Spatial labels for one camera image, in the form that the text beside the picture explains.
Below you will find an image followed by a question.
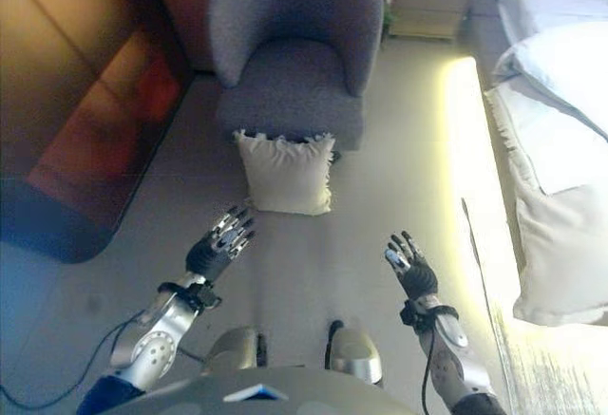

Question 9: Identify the beige wooden nightstand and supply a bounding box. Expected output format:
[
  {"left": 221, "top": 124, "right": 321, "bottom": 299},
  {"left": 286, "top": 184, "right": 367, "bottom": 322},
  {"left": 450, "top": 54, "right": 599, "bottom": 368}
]
[{"left": 389, "top": 0, "right": 479, "bottom": 44}]

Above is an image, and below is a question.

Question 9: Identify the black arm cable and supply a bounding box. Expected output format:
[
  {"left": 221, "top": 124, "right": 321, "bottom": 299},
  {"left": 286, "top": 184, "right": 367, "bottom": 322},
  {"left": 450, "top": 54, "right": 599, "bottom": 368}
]
[
  {"left": 420, "top": 319, "right": 441, "bottom": 415},
  {"left": 0, "top": 312, "right": 210, "bottom": 409}
]

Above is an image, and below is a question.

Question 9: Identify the grey padded headboard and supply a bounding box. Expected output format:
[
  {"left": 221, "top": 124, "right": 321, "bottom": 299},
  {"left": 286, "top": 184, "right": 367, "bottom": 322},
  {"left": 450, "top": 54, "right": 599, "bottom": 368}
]
[{"left": 472, "top": 0, "right": 512, "bottom": 60}]

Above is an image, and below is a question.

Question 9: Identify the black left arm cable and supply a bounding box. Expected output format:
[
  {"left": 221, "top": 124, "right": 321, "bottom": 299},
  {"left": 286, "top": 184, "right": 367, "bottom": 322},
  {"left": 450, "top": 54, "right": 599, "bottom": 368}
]
[{"left": 0, "top": 312, "right": 210, "bottom": 409}]

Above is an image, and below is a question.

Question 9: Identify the cream fringed cushion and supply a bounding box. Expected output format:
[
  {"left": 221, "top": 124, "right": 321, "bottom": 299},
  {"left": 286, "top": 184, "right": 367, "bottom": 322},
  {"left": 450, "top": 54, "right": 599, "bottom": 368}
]
[{"left": 232, "top": 129, "right": 337, "bottom": 217}]

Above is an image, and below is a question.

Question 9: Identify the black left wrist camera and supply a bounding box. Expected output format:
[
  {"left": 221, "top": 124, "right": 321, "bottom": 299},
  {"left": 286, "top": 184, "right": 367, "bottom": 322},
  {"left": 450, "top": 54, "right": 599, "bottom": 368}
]
[{"left": 192, "top": 284, "right": 223, "bottom": 311}]

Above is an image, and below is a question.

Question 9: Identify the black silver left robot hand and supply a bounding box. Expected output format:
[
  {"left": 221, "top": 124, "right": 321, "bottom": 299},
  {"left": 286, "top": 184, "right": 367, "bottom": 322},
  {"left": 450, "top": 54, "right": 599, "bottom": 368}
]
[{"left": 184, "top": 204, "right": 258, "bottom": 282}]

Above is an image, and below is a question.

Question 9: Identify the cream fringed bed throw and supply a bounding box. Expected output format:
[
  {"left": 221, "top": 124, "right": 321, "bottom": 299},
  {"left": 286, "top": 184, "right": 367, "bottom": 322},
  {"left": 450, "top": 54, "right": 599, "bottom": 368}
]
[{"left": 484, "top": 86, "right": 608, "bottom": 326}]

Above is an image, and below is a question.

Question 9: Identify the grey fabric armchair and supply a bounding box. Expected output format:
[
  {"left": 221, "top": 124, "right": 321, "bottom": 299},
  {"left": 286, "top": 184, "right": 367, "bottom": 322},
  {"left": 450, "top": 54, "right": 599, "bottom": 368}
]
[{"left": 207, "top": 0, "right": 387, "bottom": 162}]

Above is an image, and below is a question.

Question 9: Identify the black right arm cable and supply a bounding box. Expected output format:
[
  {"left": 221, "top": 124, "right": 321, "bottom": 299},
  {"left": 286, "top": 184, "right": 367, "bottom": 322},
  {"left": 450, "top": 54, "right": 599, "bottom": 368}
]
[{"left": 420, "top": 319, "right": 441, "bottom": 415}]

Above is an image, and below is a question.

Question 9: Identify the grey robot torso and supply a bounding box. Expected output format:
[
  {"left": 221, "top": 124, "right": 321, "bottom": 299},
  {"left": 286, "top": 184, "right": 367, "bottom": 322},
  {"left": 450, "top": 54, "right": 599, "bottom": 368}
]
[{"left": 75, "top": 367, "right": 414, "bottom": 415}]

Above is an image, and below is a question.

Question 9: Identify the white bed with lit base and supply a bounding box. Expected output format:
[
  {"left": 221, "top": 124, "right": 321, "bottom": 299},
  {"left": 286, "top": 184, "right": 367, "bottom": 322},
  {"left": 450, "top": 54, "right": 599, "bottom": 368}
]
[{"left": 482, "top": 0, "right": 608, "bottom": 326}]

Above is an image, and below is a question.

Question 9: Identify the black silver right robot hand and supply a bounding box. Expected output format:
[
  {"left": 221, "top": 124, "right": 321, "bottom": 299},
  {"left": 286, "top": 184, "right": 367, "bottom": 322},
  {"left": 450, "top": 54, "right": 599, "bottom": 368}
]
[{"left": 382, "top": 230, "right": 439, "bottom": 300}]

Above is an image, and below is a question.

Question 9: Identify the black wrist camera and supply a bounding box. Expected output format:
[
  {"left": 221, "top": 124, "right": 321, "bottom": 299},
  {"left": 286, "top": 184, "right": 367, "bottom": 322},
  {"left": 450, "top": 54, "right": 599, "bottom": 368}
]
[
  {"left": 398, "top": 300, "right": 428, "bottom": 329},
  {"left": 192, "top": 284, "right": 223, "bottom": 311}
]

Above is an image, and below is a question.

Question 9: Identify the white duvet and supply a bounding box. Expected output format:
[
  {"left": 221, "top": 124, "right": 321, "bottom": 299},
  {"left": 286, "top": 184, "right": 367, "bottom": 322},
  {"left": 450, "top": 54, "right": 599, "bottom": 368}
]
[{"left": 493, "top": 20, "right": 608, "bottom": 143}]

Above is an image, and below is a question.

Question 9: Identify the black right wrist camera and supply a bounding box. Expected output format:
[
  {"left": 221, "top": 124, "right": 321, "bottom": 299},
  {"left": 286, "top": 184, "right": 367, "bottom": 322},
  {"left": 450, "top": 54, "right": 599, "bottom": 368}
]
[{"left": 398, "top": 300, "right": 428, "bottom": 329}]

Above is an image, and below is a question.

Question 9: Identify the glossy brown cabinet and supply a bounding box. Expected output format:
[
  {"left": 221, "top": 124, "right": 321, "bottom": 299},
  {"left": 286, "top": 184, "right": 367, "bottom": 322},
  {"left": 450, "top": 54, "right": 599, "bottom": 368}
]
[{"left": 0, "top": 0, "right": 196, "bottom": 264}]

